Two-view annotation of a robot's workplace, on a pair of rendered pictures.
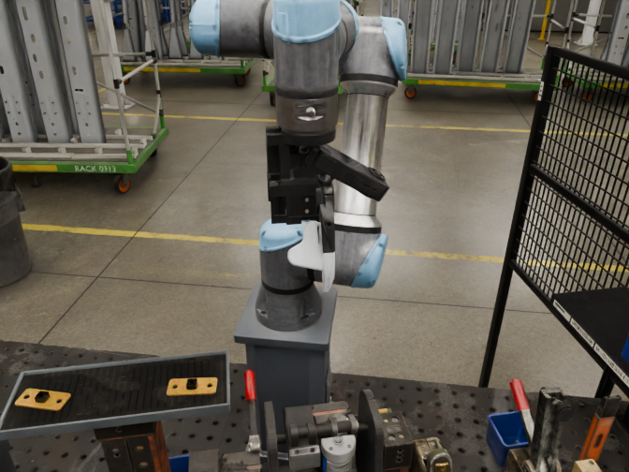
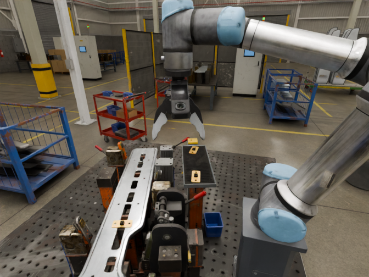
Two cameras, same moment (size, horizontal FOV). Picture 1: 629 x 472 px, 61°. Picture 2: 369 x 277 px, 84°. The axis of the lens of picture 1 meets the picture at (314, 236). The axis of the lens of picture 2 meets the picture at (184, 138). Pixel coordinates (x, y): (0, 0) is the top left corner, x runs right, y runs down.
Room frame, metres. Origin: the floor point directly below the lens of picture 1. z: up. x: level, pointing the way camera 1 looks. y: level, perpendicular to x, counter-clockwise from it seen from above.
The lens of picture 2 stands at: (0.73, -0.55, 1.71)
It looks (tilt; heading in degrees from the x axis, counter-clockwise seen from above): 25 degrees down; 97
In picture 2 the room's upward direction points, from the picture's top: straight up
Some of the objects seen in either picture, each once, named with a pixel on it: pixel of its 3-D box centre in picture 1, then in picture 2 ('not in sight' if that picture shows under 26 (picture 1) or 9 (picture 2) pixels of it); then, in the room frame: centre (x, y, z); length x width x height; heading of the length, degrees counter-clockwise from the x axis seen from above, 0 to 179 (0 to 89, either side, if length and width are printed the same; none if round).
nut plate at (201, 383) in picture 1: (192, 384); (195, 175); (0.68, 0.21, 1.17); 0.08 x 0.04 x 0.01; 93
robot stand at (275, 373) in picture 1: (290, 376); (262, 254); (0.98, 0.06, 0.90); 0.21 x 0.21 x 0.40; 82
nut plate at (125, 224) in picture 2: not in sight; (122, 222); (0.38, 0.05, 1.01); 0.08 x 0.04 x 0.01; 10
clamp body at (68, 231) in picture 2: not in sight; (81, 258); (0.22, -0.03, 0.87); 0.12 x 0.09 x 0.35; 9
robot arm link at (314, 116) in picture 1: (307, 110); (176, 61); (0.64, 0.01, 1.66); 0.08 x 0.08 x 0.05
